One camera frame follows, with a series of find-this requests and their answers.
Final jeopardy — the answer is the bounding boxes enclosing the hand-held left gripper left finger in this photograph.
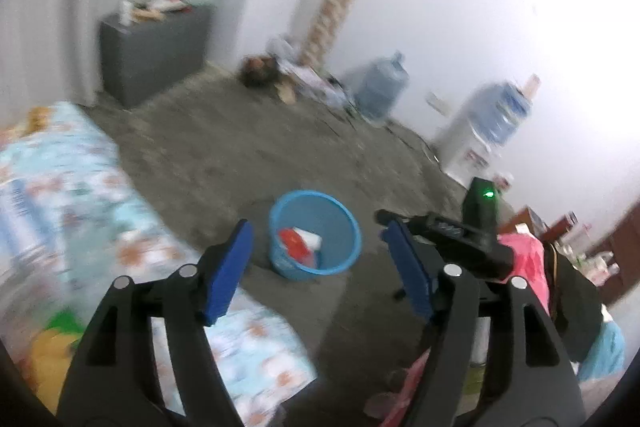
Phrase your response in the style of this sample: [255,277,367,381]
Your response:
[56,219,254,427]

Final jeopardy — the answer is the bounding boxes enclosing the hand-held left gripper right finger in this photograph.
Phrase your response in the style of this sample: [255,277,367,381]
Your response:
[381,221,586,427]

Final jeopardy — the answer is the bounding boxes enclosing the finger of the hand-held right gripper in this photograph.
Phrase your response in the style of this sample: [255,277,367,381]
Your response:
[375,209,426,233]

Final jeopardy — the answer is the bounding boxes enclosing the blue plastic wastebasket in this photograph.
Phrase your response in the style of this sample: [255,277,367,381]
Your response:
[269,190,362,282]

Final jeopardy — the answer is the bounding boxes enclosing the green yellow chips bag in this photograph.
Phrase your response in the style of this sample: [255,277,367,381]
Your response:
[25,309,88,408]

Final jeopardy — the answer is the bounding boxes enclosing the pink plastic bag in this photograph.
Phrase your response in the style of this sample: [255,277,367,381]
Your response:
[497,232,551,323]

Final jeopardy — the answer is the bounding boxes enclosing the white water dispenser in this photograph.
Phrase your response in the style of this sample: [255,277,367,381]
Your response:
[437,114,501,190]

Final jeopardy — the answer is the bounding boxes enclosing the black bag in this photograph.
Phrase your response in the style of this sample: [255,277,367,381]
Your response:
[542,242,606,363]

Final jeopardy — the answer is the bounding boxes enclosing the blue jug with label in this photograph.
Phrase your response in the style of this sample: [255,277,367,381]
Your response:
[470,82,533,145]

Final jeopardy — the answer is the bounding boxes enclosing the blue water jug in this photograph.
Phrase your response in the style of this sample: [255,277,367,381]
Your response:
[352,52,410,120]

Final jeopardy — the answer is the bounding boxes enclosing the dark brown door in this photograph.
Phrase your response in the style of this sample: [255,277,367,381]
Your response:
[585,202,640,308]

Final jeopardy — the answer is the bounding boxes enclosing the floral light blue blanket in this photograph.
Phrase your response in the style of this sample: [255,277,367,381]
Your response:
[0,101,318,425]

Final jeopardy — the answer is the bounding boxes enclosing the pile of white plastic bags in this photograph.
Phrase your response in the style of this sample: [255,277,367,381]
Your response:
[272,34,351,108]

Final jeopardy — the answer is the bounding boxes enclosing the light blue bag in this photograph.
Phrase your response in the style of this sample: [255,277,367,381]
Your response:
[580,319,627,380]

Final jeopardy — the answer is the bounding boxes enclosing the dark woven basket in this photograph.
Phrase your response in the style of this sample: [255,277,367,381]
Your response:
[240,54,281,88]

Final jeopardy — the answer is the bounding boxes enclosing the tall patterned paper roll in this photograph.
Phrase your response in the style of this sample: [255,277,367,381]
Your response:
[300,0,362,65]

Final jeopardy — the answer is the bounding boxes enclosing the grey cabinet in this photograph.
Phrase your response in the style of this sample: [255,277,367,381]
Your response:
[99,4,217,109]

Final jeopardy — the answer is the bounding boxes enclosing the black cable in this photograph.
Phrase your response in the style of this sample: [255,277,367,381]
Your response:
[325,107,443,165]

